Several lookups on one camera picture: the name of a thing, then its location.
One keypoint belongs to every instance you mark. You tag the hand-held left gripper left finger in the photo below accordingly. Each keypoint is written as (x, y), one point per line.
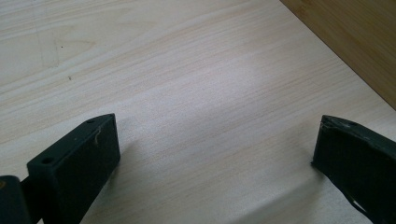
(74, 168)

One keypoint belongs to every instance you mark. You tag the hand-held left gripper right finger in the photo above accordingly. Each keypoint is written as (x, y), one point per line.
(358, 158)

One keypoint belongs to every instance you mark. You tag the brown wooden board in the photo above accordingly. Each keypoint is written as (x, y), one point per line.
(358, 37)

